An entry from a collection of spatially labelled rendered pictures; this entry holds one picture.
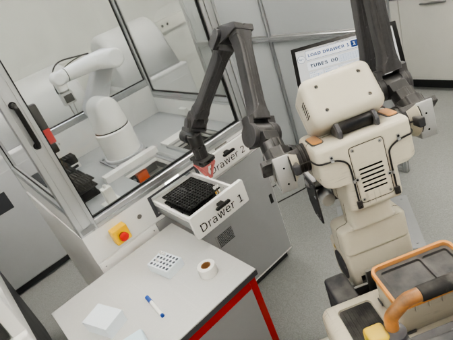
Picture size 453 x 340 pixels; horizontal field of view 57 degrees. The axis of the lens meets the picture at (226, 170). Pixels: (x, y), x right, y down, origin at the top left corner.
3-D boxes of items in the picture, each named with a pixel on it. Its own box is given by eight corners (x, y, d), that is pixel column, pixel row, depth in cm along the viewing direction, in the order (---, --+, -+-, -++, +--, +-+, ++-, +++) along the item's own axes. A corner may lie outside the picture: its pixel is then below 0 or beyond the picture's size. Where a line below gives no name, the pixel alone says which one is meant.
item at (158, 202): (243, 198, 178) (238, 187, 175) (198, 234, 166) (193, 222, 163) (191, 179, 208) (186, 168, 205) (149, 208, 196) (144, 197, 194)
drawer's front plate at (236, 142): (249, 151, 217) (243, 133, 212) (209, 181, 203) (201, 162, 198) (247, 150, 218) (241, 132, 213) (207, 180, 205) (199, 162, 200)
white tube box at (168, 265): (185, 264, 164) (180, 257, 163) (170, 279, 159) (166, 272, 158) (164, 257, 173) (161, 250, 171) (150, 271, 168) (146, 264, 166)
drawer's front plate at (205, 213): (249, 200, 178) (241, 179, 173) (199, 240, 165) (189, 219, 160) (246, 199, 179) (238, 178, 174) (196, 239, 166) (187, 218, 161)
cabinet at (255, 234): (296, 253, 260) (262, 144, 223) (169, 377, 213) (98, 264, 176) (207, 212, 333) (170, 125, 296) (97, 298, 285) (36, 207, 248)
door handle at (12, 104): (46, 149, 149) (17, 101, 140) (39, 152, 148) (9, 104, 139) (42, 147, 153) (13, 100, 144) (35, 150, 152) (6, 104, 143)
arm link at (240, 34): (228, 9, 131) (255, 12, 136) (209, 31, 142) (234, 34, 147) (258, 144, 123) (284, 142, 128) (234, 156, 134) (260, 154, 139)
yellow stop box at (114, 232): (133, 237, 179) (126, 224, 175) (119, 247, 175) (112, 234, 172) (128, 233, 182) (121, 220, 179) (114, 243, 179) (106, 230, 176)
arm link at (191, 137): (189, 137, 163) (201, 130, 165) (182, 133, 169) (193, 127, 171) (195, 152, 167) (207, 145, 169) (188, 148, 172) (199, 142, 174)
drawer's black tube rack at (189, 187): (224, 198, 182) (219, 186, 179) (194, 222, 174) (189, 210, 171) (195, 187, 199) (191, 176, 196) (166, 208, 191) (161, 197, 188)
